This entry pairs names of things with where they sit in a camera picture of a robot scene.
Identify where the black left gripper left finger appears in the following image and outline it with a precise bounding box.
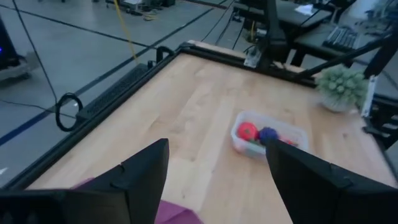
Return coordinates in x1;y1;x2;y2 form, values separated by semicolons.
71;138;170;224

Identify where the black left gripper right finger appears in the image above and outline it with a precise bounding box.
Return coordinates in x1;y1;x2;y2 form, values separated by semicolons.
266;139;398;224

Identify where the red toy strawberry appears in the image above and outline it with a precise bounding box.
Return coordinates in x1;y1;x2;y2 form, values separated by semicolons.
278;136;299;147

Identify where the purple toy grape bunch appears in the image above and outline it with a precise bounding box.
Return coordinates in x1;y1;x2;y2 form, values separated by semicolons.
259;126;280;144

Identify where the red toy bell pepper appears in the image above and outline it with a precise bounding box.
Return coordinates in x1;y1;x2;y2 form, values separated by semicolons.
237;121;259;141

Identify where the clear plastic tupperware container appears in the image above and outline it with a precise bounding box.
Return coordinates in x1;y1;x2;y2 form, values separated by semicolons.
230;110;309;162

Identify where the purple cloth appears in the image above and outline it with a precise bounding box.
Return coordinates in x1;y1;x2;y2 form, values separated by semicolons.
72;177;203;224

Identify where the green potted succulent plant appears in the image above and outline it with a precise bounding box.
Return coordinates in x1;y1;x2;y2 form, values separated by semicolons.
315;64;369;113

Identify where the dark desk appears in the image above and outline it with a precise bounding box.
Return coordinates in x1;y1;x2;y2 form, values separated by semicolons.
292;18;398;68

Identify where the black computer keyboard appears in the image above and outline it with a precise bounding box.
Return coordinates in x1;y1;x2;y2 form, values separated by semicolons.
322;26;359;53

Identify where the black table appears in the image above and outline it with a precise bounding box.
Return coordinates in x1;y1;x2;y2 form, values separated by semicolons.
232;0;333;35

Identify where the white paper sheet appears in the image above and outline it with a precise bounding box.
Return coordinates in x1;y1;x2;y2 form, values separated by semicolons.
294;3;318;16

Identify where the black aluminium table frame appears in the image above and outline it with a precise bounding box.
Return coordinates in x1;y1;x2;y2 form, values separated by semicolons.
0;26;398;190

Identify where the coiled black cable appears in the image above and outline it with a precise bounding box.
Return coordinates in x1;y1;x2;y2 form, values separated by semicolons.
55;92;84;133

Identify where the yellow cable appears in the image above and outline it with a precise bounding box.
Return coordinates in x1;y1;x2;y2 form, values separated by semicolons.
113;0;140;65

